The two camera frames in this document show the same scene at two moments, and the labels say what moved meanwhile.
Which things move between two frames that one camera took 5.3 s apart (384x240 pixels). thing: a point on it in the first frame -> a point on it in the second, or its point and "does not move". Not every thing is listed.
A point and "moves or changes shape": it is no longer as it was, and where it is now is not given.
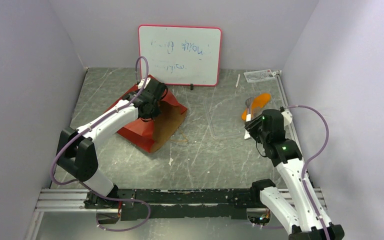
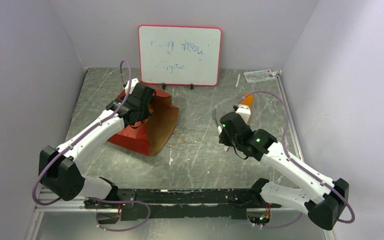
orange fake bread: [257, 102] -> [247, 100]
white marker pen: [237, 81] does not move
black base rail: [135, 204] does not move
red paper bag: [151, 135] moves or changes shape
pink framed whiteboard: [181, 55] does not move
